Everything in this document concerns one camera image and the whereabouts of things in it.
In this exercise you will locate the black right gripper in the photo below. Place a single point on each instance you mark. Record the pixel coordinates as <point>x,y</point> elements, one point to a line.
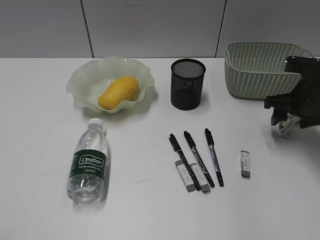
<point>304,99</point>

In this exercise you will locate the waste paper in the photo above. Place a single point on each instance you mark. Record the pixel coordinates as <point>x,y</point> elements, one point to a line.
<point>286,126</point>

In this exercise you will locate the grey white eraser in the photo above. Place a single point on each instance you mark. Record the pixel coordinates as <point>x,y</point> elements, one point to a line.
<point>245,164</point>
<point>204,185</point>
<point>185,176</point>

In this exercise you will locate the black marker pen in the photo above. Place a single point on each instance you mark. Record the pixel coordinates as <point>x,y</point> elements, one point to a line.
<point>198,158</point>
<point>211,146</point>
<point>189,170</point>

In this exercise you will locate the yellow mango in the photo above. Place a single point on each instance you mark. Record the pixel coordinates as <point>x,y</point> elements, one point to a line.
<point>122,89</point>

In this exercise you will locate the clear water bottle green label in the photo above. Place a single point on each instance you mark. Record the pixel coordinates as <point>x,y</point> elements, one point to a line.
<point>86,178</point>

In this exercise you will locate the pale green plastic basket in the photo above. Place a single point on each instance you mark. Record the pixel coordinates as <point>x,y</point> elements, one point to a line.
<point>254,70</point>

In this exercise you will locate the black mesh pen holder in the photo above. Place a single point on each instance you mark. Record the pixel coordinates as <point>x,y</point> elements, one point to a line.
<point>187,78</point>

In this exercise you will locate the frosted green wavy plate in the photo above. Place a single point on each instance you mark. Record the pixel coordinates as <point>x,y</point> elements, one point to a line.
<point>93,78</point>

